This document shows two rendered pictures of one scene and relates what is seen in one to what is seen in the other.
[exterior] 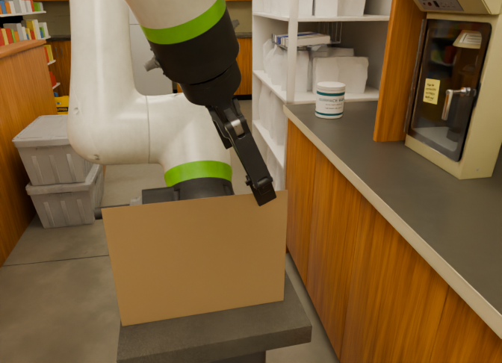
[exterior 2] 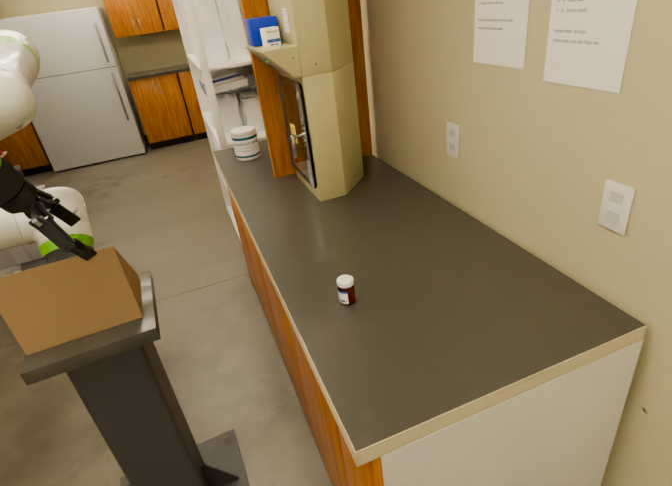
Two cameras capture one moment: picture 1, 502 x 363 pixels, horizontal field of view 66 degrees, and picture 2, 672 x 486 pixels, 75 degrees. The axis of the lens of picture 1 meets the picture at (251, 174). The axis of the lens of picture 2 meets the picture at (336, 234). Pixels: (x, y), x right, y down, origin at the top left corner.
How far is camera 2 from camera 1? 0.72 m
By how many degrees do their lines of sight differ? 8
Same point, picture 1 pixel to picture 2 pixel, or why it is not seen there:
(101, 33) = not seen: outside the picture
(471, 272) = (281, 272)
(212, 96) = (16, 208)
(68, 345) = (49, 408)
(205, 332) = (82, 346)
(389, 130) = (284, 166)
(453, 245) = (281, 256)
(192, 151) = not seen: hidden behind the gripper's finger
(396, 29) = (261, 84)
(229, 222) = (78, 273)
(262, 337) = (121, 341)
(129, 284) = (20, 326)
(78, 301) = not seen: hidden behind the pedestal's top
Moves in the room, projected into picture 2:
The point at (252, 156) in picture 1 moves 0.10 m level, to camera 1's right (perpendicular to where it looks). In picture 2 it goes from (54, 236) to (102, 227)
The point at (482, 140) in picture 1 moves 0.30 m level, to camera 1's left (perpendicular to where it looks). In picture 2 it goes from (326, 169) to (248, 183)
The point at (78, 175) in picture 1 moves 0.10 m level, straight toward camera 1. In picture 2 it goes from (34, 253) to (36, 258)
